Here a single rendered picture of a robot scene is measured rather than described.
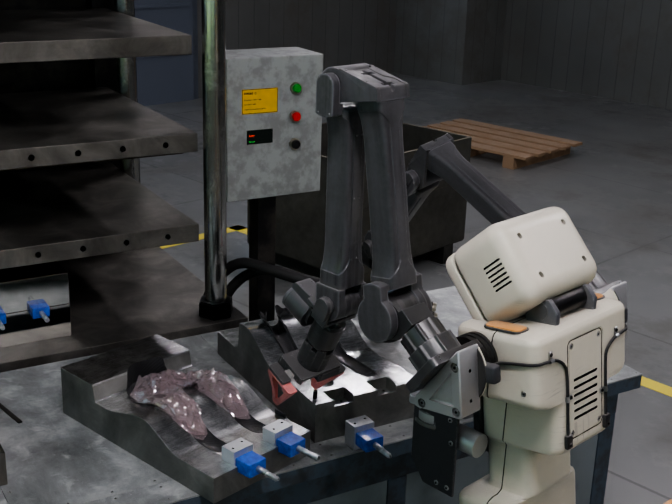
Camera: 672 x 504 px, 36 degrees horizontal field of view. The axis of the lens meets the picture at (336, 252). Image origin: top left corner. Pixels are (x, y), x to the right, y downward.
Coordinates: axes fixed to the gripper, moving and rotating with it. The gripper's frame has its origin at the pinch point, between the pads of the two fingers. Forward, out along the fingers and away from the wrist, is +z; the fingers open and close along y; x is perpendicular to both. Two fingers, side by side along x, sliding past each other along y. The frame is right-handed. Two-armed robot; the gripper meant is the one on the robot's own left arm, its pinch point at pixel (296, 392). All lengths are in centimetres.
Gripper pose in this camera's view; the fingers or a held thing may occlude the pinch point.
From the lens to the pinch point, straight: 194.8
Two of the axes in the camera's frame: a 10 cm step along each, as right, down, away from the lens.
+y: -7.2, 2.0, -6.6
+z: -3.4, 7.3, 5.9
